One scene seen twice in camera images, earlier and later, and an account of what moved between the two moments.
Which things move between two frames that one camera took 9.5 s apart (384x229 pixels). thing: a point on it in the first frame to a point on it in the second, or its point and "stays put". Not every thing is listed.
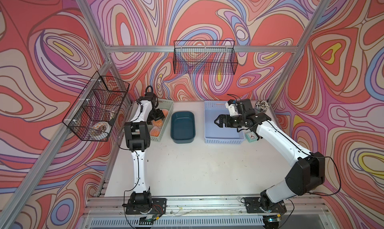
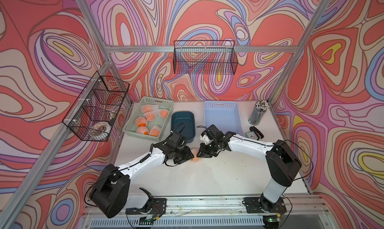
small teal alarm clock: (251, 136) stays put
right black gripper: (221, 117) to (203, 153)
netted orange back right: (165, 112) stays put
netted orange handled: (155, 131) stays put
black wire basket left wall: (94, 112) stays put
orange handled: (158, 123) to (195, 150)
